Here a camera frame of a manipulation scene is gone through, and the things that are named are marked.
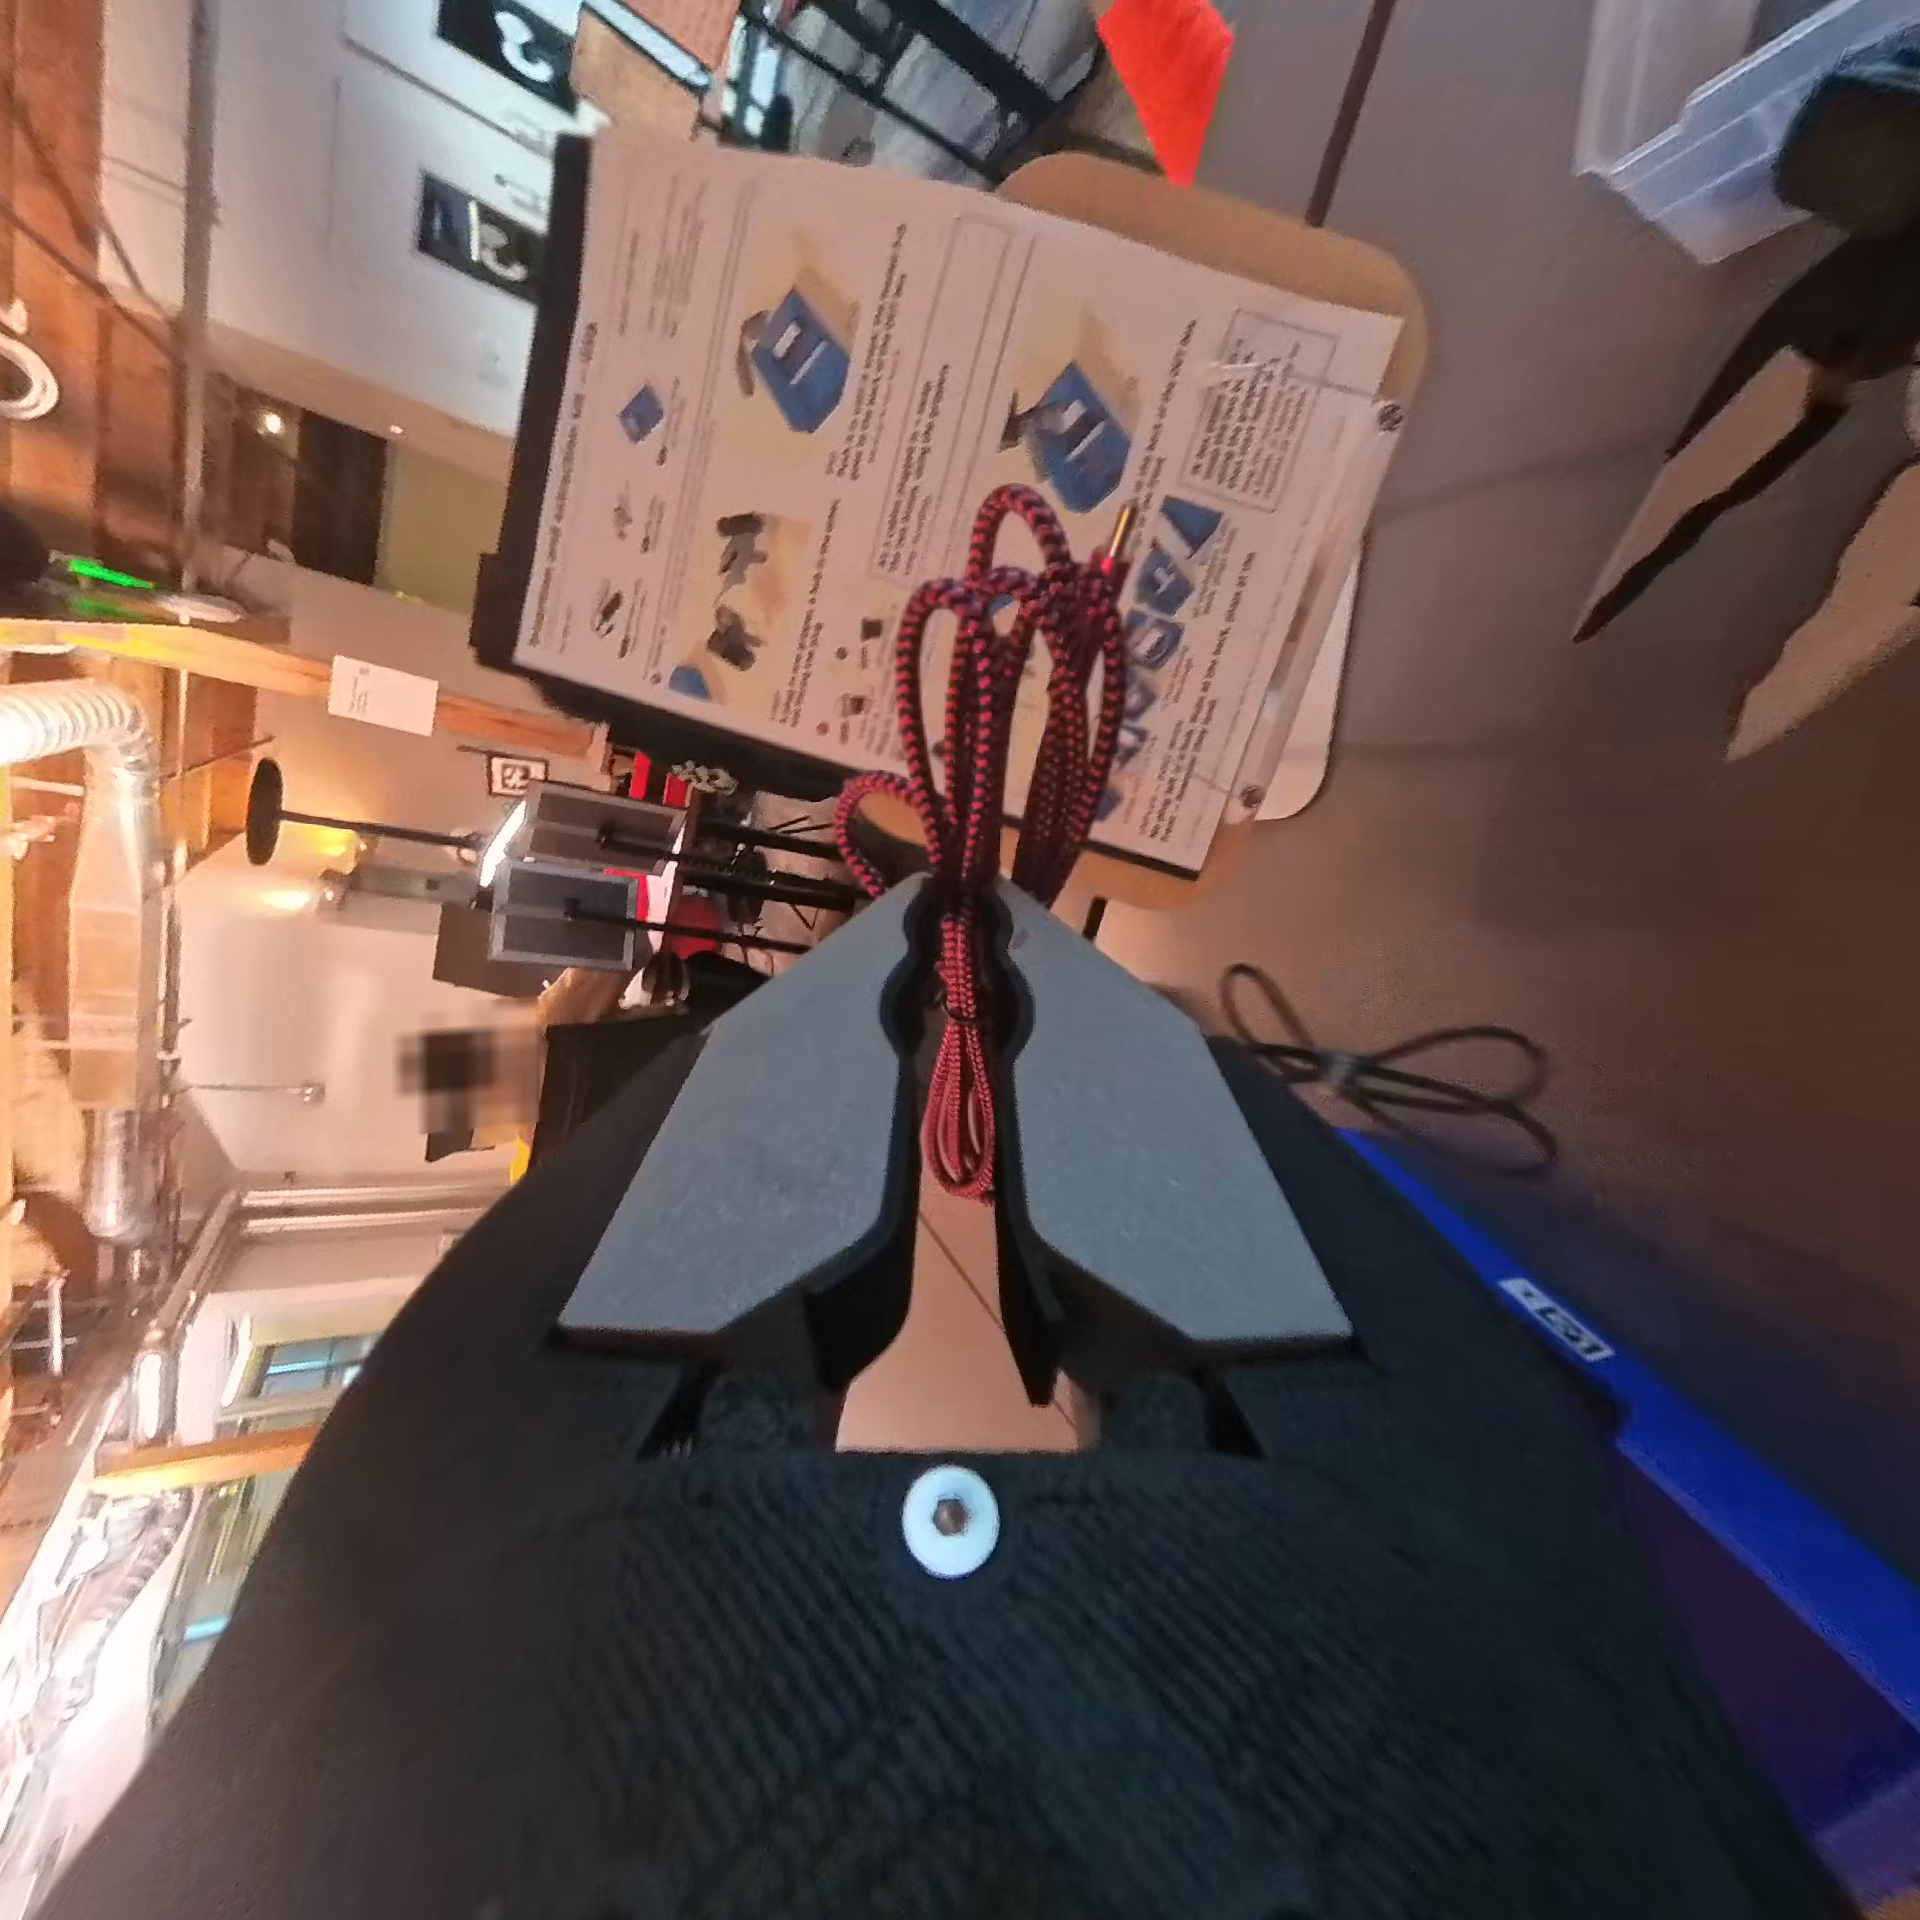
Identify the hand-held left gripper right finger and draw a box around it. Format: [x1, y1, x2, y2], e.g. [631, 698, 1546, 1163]
[991, 884, 1353, 1407]

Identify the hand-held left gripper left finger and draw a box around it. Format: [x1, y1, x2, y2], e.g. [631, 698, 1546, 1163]
[558, 875, 923, 1389]

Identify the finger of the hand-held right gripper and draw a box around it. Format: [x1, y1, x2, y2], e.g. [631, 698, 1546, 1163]
[1724, 463, 1920, 767]
[1572, 343, 1854, 647]

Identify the black hub cable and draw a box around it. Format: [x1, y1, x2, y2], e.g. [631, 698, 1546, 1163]
[1223, 959, 1559, 1176]

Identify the red braided usb cable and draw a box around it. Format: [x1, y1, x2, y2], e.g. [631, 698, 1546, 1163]
[832, 486, 1147, 1201]

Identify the blue plastic bin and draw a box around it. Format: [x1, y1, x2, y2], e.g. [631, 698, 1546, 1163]
[1332, 1124, 1920, 1896]

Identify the clear plastic bin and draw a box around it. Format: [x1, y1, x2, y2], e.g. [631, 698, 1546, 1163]
[1572, 0, 1884, 269]

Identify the white stand base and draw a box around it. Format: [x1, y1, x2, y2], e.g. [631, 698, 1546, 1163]
[1243, 553, 1365, 823]

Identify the black floor lamp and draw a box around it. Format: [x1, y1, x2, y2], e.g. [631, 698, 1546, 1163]
[245, 753, 512, 875]

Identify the orange traffic cone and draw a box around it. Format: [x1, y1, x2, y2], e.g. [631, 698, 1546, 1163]
[1094, 0, 1239, 186]

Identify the instruction sheet on board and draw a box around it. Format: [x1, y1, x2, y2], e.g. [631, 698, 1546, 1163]
[468, 134, 1430, 920]

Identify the silver air duct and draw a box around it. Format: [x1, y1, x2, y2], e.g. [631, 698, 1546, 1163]
[0, 682, 164, 1248]

